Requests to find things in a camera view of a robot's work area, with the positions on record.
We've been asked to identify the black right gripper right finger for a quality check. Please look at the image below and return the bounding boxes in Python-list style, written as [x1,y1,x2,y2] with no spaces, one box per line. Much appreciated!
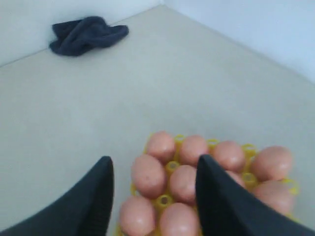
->
[195,154,315,236]

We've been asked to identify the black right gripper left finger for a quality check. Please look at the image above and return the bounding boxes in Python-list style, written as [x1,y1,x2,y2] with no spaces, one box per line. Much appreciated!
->
[0,156,114,236]

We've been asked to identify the brown speckled egg front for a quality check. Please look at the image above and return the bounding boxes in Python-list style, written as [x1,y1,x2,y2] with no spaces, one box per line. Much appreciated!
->
[159,203,199,236]

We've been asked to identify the brown speckled egg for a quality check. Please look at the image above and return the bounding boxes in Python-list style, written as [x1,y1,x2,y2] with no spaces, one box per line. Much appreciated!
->
[159,203,199,236]
[225,170,246,188]
[169,165,197,206]
[252,180,295,215]

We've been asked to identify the yellow plastic egg tray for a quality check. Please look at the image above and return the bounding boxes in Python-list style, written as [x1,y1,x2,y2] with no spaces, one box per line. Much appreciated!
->
[116,131,298,236]

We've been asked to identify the dark blue crumpled cloth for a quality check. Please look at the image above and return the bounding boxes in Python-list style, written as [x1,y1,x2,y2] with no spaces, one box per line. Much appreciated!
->
[49,16,129,57]

